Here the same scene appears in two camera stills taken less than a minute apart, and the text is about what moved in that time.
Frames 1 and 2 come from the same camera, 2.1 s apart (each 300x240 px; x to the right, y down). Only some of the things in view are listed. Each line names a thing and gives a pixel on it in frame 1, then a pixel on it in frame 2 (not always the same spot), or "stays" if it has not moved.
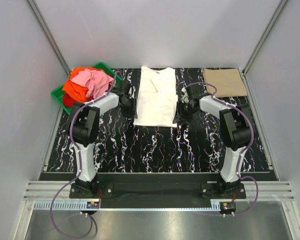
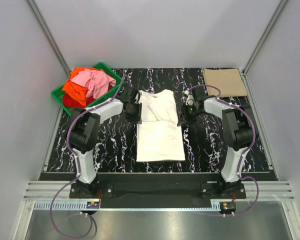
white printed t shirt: x=157 y=104 to x=160 y=135
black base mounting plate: x=158 y=187 stays
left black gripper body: x=129 y=108 stays
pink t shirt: x=98 y=82 stays
